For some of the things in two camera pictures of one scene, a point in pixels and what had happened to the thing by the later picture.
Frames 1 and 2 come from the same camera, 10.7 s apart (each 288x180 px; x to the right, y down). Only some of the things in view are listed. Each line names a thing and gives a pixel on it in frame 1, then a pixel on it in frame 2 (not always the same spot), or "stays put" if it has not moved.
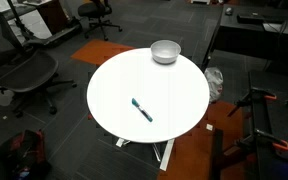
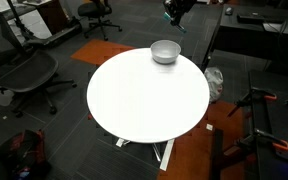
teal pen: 135,103 to 178,26
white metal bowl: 165,52 stays put
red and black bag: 26,159 stays put
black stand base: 49,40 stays put
